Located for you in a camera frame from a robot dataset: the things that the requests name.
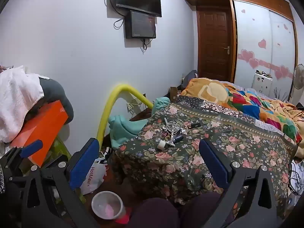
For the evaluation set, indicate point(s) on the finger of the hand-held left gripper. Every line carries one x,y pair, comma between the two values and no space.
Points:
30,148

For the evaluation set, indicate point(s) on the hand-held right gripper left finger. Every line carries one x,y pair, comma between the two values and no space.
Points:
83,166

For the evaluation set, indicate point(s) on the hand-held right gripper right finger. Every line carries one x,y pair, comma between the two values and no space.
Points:
213,163

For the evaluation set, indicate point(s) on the blue tube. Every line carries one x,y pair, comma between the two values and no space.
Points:
177,138

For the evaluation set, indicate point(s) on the clear plastic bin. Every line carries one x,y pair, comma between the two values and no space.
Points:
108,205

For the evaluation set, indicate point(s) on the white tape roll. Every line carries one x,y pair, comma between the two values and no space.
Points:
162,144

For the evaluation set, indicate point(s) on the white plastic bag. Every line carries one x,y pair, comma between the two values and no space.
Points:
95,175

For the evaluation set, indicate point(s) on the orange box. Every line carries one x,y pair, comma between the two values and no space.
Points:
42,128

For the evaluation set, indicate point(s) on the floral bedspread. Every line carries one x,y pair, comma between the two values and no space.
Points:
180,168

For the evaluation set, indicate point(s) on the black usb stick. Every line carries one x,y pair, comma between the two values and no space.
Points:
193,125

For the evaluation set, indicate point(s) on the person's right leg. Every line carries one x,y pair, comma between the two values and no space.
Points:
201,209

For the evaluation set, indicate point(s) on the person's leg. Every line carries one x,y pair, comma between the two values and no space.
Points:
201,209
154,213

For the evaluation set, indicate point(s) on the teal cloth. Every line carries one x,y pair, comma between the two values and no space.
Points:
123,129

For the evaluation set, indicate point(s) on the white towel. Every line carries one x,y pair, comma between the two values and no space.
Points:
16,95

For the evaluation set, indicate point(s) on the dark patterned quilt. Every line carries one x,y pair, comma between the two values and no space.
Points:
213,106

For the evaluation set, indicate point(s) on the dark grey cloth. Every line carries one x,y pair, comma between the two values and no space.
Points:
55,92

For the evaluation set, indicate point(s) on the yellow foam tube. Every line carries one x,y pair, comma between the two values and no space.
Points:
106,109

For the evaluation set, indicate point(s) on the red object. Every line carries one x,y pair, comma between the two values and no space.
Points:
125,216

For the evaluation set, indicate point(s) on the colourful blanket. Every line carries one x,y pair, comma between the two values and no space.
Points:
237,99

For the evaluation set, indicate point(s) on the person's left leg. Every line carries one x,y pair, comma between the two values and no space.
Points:
154,213

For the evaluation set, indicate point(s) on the dark bag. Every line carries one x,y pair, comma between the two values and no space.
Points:
190,78

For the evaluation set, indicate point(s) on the white box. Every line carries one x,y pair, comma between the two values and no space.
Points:
261,82

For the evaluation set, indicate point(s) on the brown wooden door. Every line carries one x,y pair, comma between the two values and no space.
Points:
212,42

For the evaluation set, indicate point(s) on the standing fan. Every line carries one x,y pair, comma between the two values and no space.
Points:
299,76

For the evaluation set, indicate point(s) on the pink heart stickers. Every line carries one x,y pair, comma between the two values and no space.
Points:
262,43

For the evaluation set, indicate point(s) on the white sliding wardrobe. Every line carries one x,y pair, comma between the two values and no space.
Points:
258,28

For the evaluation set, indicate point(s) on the small black monitor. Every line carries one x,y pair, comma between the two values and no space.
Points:
140,25

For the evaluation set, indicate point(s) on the wall socket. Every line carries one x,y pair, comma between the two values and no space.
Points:
130,106

